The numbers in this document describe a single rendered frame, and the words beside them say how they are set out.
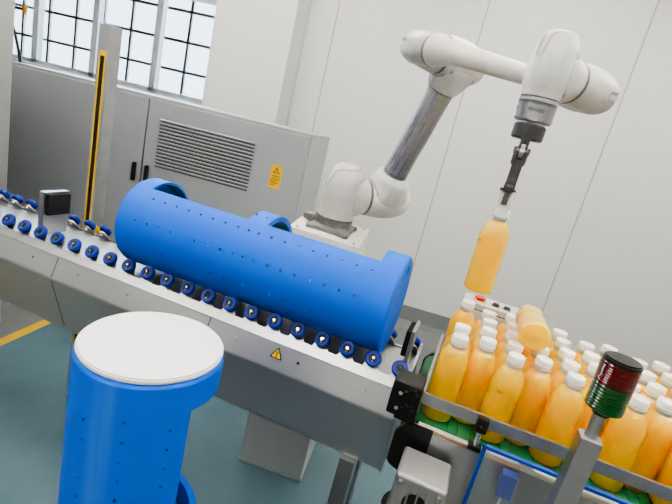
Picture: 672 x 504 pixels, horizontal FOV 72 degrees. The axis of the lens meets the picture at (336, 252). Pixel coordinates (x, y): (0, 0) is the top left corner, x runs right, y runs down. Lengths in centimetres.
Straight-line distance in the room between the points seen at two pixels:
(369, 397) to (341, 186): 86
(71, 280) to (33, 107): 222
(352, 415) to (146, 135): 243
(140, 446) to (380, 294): 62
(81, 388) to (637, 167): 401
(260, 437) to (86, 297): 99
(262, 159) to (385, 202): 122
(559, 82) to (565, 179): 296
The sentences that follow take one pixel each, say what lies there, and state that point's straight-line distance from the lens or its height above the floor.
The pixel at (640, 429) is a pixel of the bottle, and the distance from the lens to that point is 124.
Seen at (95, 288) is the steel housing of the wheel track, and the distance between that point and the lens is 168.
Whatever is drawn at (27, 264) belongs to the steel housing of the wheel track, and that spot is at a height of 85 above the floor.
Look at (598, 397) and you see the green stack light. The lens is 96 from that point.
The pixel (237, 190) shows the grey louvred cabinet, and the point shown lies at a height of 100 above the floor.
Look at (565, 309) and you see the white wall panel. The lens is 438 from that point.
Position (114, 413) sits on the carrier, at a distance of 94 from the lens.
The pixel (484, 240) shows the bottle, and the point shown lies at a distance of 123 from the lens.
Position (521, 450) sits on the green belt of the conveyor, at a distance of 128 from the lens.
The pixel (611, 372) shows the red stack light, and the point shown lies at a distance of 94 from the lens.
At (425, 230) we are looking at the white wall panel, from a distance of 408.
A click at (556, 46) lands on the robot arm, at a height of 180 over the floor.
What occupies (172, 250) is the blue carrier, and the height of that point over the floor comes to 108.
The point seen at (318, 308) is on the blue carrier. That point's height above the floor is 106.
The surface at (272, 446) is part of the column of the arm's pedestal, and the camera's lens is 224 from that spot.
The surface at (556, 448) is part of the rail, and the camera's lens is 120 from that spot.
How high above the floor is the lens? 152
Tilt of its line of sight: 15 degrees down
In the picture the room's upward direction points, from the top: 14 degrees clockwise
